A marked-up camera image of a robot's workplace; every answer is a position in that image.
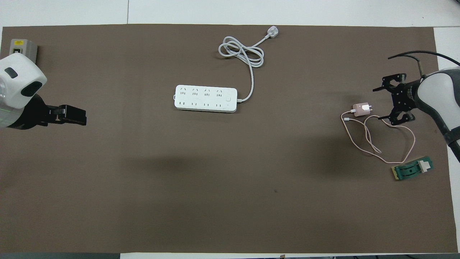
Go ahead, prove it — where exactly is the pink charging cable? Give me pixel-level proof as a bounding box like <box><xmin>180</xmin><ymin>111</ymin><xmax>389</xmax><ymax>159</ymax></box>
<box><xmin>340</xmin><ymin>111</ymin><xmax>416</xmax><ymax>164</ymax></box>

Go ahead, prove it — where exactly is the white power strip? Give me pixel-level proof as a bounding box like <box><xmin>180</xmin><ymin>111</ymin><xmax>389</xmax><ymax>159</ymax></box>
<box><xmin>174</xmin><ymin>85</ymin><xmax>238</xmax><ymax>113</ymax></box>

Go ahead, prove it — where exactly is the brown table mat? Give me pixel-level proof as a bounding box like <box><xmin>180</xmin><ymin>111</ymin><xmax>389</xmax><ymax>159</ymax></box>
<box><xmin>0</xmin><ymin>24</ymin><xmax>454</xmax><ymax>254</ymax></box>

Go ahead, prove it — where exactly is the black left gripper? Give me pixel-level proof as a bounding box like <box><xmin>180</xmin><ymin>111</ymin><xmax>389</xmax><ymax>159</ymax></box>
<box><xmin>6</xmin><ymin>94</ymin><xmax>87</xmax><ymax>130</ymax></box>

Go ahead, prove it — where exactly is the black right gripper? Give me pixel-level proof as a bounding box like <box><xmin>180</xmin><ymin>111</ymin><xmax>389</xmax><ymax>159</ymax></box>
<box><xmin>372</xmin><ymin>73</ymin><xmax>421</xmax><ymax>126</ymax></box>

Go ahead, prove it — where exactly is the grey on-off switch box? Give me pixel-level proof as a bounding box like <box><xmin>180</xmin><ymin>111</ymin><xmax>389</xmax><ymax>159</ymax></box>
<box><xmin>9</xmin><ymin>38</ymin><xmax>38</xmax><ymax>64</ymax></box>

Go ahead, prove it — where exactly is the pink charger plug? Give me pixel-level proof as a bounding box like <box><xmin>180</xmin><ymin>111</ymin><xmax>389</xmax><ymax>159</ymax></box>
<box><xmin>352</xmin><ymin>103</ymin><xmax>373</xmax><ymax>118</ymax></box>

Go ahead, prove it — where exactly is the white power strip cord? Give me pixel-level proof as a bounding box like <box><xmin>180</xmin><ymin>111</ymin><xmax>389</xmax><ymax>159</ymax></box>
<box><xmin>218</xmin><ymin>26</ymin><xmax>280</xmax><ymax>104</ymax></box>

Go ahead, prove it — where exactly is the green knife switch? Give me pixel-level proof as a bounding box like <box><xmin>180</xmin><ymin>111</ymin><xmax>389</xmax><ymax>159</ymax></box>
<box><xmin>391</xmin><ymin>156</ymin><xmax>434</xmax><ymax>181</ymax></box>

